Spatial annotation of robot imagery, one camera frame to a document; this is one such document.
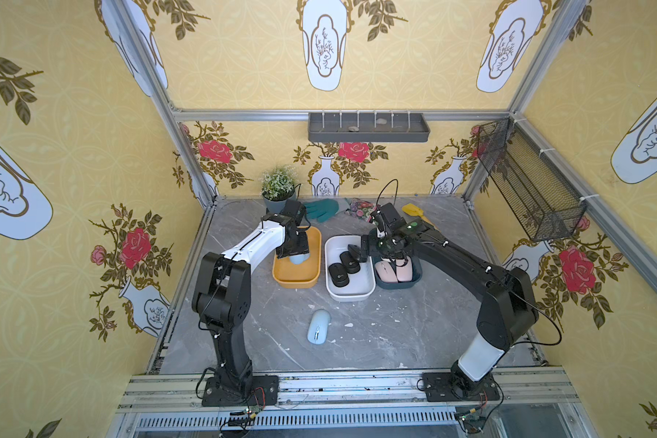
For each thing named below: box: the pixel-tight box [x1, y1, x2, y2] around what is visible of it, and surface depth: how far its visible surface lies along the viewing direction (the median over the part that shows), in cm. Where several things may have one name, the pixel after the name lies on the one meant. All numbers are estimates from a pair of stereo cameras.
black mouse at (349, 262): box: [339, 250, 361, 274], surface depth 99 cm
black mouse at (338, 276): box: [328, 262, 350, 288], surface depth 96 cm
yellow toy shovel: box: [401, 202, 440, 233], surface depth 116 cm
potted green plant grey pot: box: [258, 165, 299, 213], surface depth 105 cm
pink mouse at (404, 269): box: [395, 255, 413, 282], surface depth 97 cm
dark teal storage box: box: [372, 255, 423, 290], surface depth 96 cm
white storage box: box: [323, 234, 376, 303], surface depth 98 cm
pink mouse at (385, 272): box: [374, 260, 398, 283], surface depth 97 cm
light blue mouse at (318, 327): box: [306, 308, 332, 345], surface depth 84 cm
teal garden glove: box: [304, 198, 341, 223], surface depth 116 cm
